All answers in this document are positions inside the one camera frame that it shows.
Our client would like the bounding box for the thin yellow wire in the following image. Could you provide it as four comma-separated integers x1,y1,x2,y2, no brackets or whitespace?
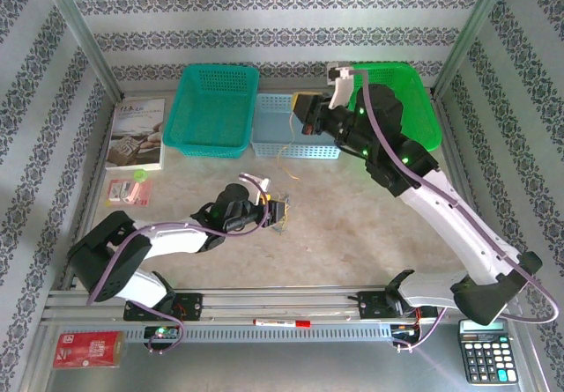
275,107,301,181
275,202,294,235

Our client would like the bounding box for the thin blue wire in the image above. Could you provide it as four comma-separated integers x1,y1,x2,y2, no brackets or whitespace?
271,193,292,234

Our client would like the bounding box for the green plastic basket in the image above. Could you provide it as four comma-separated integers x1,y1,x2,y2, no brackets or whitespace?
347,61,444,153

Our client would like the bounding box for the light blue plastic basket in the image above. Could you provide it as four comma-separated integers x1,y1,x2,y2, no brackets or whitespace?
249,92,343,160

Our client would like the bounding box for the teal plastic basket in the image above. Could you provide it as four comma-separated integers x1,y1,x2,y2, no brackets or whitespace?
161,63,261,160

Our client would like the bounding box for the red white marker pen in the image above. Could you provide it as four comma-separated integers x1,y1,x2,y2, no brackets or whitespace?
252,318,312,328

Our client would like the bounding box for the pink blister package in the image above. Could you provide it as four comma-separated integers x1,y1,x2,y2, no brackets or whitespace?
105,178,153,208

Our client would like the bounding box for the book with photo cover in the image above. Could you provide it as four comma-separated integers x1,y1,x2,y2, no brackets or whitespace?
105,96,167,172

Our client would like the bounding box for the small controller circuit board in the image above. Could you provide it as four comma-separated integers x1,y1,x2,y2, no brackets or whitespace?
390,323,420,339
145,324,181,343

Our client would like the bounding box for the red printed packet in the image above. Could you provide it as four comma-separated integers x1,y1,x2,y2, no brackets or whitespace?
52,330,127,370

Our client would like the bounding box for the black desk calculator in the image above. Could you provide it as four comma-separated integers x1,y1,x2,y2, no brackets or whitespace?
457,319,519,385

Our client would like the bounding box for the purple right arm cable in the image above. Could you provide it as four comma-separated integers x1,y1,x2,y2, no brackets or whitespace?
347,68,560,352

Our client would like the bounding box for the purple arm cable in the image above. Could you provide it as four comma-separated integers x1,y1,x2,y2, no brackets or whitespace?
347,68,560,352
85,174,272,354

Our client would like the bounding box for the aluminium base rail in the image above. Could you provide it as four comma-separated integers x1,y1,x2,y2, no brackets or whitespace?
41,284,521,325

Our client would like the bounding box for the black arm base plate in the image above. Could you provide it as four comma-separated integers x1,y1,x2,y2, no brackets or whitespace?
357,290,440,322
122,292,204,322

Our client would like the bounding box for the grey slotted cable duct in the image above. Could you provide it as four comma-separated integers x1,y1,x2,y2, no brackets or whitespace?
121,323,396,344

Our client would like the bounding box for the aluminium frame post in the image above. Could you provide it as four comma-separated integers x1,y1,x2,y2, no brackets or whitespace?
38,0,123,101
430,0,516,99

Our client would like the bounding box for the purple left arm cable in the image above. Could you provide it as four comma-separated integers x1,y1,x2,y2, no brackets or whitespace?
85,174,272,354

